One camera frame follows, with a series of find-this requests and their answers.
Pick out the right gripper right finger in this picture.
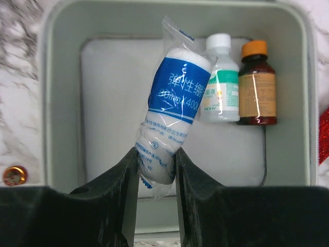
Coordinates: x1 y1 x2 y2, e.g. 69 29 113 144
175 149 328 246

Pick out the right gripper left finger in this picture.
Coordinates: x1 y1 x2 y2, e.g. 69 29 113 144
1 149 138 246

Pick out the small round copper tin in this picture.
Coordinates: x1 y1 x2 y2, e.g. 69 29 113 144
3 165 28 186

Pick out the white disinfectant bottle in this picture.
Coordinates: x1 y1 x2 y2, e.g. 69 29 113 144
200 33 240 122

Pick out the brown medicine bottle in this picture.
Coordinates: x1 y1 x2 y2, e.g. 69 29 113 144
237 40 277 126

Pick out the blue white bandage roll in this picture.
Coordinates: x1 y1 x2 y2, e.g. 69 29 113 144
135 16 216 199

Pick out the grey medicine kit box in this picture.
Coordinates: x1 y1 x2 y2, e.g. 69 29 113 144
41 0 317 234

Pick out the red glitter microphone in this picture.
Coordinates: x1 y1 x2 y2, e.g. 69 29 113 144
319 108 329 165

